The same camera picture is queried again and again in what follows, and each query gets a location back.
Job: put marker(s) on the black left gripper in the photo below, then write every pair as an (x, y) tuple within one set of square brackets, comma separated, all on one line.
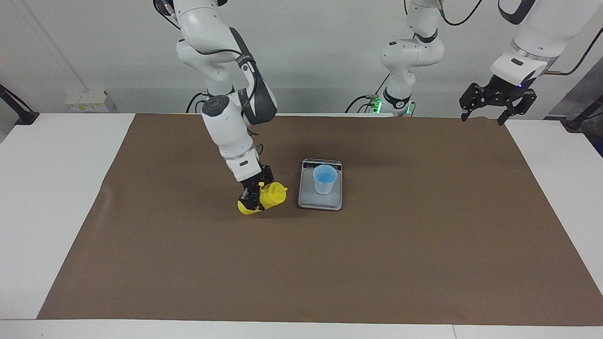
[(501, 90)]

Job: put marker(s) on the brown table mat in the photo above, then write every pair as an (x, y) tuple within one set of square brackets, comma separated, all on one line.
[(330, 268)]

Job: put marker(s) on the black clamp stand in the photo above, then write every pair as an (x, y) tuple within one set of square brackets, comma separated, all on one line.
[(584, 117), (19, 110)]

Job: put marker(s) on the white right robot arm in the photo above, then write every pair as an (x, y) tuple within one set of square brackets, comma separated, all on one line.
[(228, 132)]

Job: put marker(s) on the green lit base connector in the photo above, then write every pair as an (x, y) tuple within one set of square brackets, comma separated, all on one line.
[(374, 103)]

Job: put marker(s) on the white wall socket box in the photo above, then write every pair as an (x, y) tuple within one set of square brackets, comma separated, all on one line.
[(87, 101)]

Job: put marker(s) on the yellow squeeze seasoning bottle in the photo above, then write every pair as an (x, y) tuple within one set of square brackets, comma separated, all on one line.
[(273, 195)]

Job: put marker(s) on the light blue plastic cup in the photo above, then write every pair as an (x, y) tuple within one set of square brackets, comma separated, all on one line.
[(325, 181)]

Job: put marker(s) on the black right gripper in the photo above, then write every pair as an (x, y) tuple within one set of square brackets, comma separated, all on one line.
[(261, 176)]

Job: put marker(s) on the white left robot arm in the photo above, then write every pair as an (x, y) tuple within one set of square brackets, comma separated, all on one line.
[(410, 52)]

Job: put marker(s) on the silver digital kitchen scale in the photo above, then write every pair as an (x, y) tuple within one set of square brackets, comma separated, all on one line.
[(308, 197)]

